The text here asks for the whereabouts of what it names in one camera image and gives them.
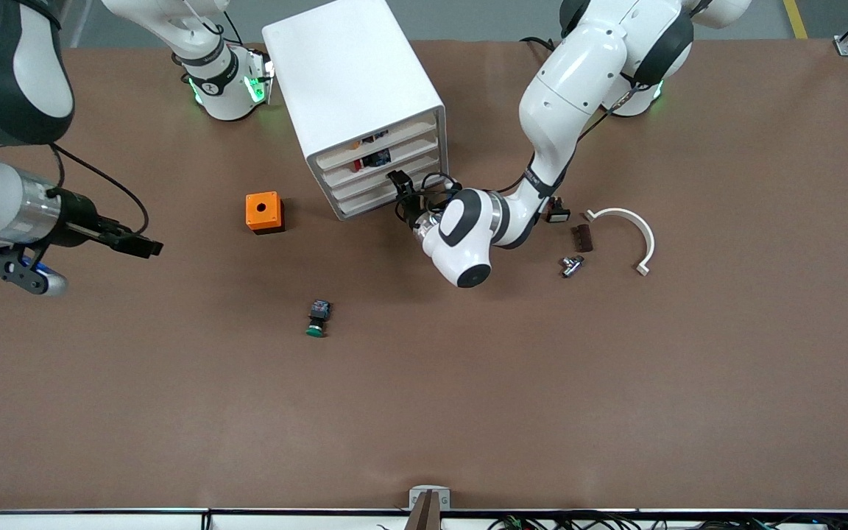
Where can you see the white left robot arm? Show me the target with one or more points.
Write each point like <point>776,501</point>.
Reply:
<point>578,73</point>

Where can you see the white plastic drawer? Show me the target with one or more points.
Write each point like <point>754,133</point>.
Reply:
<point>409,154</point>
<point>365,182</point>
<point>409,138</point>
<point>365,199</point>

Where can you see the small dark component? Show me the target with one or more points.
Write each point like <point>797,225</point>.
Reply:
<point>374,137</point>

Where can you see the orange button enclosure box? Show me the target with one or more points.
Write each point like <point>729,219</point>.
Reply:
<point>262,210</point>

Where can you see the white edge trim strip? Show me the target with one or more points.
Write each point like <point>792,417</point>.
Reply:
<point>100,521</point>

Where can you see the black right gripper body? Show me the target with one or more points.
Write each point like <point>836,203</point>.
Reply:
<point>76,217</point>

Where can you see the white drawer cabinet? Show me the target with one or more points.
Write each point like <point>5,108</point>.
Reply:
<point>350,73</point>

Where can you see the black switch with white face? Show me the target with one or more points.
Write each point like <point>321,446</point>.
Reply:
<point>559,215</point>

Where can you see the silver metal fitting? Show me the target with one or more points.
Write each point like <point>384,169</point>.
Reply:
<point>571,266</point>

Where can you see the green push button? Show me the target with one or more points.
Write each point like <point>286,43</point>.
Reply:
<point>319,318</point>

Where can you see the white curved plastic bracket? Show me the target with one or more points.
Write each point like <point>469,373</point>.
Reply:
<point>641,228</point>

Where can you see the black right camera bracket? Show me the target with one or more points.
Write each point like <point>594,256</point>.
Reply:
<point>4,266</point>

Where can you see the grey metal mount bracket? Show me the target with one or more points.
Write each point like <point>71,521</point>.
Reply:
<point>415,500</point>

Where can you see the blue and black component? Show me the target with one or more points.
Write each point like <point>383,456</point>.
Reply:
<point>377,157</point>

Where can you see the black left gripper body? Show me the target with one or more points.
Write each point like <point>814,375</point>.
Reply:
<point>413,212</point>

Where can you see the brown terminal block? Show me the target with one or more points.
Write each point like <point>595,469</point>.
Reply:
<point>583,238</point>

